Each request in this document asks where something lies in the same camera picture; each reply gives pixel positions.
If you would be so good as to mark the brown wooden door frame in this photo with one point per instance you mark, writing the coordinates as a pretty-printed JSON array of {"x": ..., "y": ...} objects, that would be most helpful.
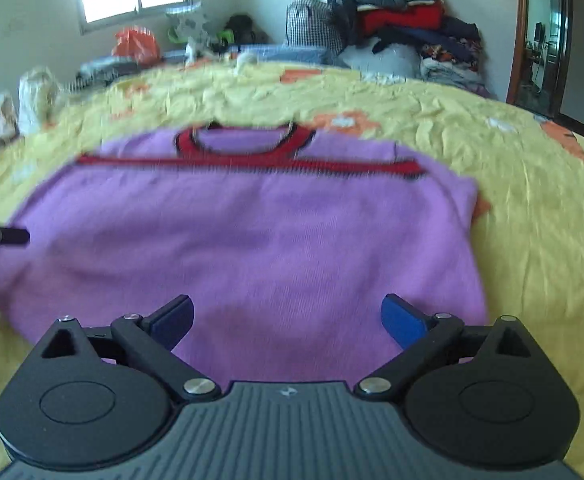
[{"x": 517, "y": 35}]

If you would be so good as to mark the pile of folded clothes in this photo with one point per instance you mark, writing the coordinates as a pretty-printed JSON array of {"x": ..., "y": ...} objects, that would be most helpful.
[{"x": 407, "y": 20}]

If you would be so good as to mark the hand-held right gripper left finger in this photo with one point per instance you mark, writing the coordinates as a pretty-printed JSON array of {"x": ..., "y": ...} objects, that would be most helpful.
[{"x": 173, "y": 319}]

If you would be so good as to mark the blue quilted blanket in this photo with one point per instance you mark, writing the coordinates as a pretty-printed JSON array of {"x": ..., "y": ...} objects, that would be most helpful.
[{"x": 287, "y": 54}]

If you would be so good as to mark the black white checkered bag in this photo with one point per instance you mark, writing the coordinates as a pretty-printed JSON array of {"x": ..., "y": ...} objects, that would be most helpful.
[{"x": 309, "y": 25}]

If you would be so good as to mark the floral grey pillow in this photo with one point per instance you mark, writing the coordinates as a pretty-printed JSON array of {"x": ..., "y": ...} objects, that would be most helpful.
[{"x": 189, "y": 22}]

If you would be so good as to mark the yellow carrot print bedspread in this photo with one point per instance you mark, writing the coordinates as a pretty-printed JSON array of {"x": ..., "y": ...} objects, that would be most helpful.
[{"x": 522, "y": 200}]

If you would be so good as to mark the dark patterned clothes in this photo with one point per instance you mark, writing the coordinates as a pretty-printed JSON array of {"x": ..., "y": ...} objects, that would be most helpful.
[{"x": 106, "y": 71}]

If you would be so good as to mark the orange plastic bag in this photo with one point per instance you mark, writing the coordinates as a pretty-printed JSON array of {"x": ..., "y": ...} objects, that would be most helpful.
[{"x": 135, "y": 46}]

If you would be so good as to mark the purple sweater red collar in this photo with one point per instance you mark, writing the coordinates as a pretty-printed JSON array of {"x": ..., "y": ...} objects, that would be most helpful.
[{"x": 252, "y": 230}]

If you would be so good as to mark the green plastic chair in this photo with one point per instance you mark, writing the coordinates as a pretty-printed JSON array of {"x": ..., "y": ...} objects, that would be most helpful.
[{"x": 226, "y": 36}]

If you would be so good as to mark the black backpack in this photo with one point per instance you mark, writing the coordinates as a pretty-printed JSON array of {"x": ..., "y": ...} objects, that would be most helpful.
[{"x": 244, "y": 30}]

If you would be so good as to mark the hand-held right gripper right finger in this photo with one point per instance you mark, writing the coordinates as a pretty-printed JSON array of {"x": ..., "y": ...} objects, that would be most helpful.
[{"x": 403, "y": 322}]

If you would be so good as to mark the white quilted jacket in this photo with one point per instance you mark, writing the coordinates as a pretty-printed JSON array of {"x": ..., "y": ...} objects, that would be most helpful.
[{"x": 39, "y": 95}]

